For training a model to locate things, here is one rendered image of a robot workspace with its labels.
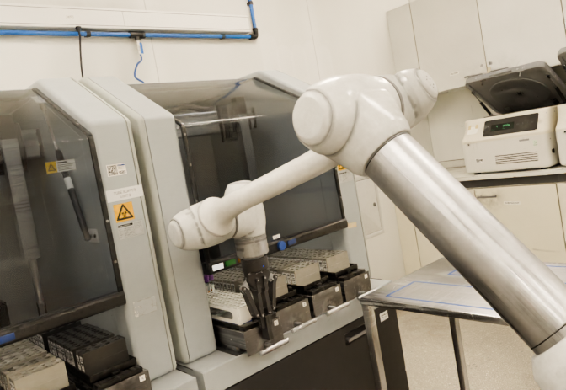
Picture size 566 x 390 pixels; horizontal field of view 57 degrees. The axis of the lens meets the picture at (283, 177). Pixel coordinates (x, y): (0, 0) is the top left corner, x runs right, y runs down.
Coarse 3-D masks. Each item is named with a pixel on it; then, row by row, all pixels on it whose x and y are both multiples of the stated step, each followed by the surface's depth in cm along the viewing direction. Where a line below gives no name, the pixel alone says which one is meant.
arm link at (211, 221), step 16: (304, 160) 118; (320, 160) 117; (272, 176) 120; (288, 176) 119; (304, 176) 119; (240, 192) 121; (256, 192) 120; (272, 192) 120; (192, 208) 128; (208, 208) 125; (224, 208) 122; (240, 208) 121; (176, 224) 125; (192, 224) 125; (208, 224) 125; (224, 224) 125; (176, 240) 126; (192, 240) 125; (208, 240) 127; (224, 240) 132
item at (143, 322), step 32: (64, 96) 145; (96, 96) 150; (96, 128) 132; (128, 128) 138; (128, 160) 137; (128, 224) 136; (128, 256) 135; (128, 288) 134; (160, 288) 140; (96, 320) 152; (128, 320) 134; (160, 320) 140; (128, 352) 137; (160, 352) 139; (160, 384) 134; (192, 384) 135
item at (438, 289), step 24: (432, 264) 171; (552, 264) 149; (384, 288) 155; (408, 288) 150; (432, 288) 147; (456, 288) 143; (432, 312) 131; (456, 312) 126; (480, 312) 123; (456, 336) 177; (456, 360) 179; (384, 384) 150
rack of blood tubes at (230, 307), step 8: (208, 296) 164; (216, 296) 163; (224, 296) 161; (232, 296) 159; (240, 296) 158; (216, 304) 153; (224, 304) 152; (232, 304) 150; (240, 304) 149; (216, 312) 163; (224, 312) 163; (232, 312) 147; (240, 312) 146; (248, 312) 147; (224, 320) 151; (232, 320) 148; (240, 320) 145; (248, 320) 147
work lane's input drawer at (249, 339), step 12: (216, 324) 153; (228, 324) 148; (252, 324) 144; (276, 324) 149; (216, 336) 152; (228, 336) 148; (240, 336) 143; (252, 336) 143; (276, 336) 149; (252, 348) 143; (264, 348) 146; (276, 348) 143
